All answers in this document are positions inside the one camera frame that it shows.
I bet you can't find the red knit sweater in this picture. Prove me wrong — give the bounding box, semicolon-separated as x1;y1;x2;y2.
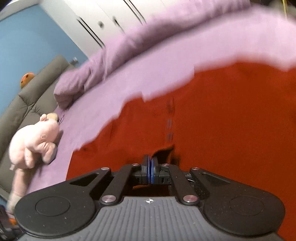
67;63;295;240

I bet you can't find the pink plush pig toy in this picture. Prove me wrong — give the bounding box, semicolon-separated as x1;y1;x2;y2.
6;113;60;214

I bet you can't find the purple rumpled duvet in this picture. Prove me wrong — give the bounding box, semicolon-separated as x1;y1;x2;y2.
54;1;251;109

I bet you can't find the grey upholstered headboard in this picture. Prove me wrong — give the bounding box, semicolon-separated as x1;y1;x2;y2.
0;55;75;200

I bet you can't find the orange plush toy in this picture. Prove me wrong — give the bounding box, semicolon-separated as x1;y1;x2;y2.
20;72;35;89

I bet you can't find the white wardrobe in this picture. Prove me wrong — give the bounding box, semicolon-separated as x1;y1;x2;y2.
39;0;176;61

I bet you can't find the purple bed sheet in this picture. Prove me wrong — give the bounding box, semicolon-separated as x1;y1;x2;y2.
28;6;295;192

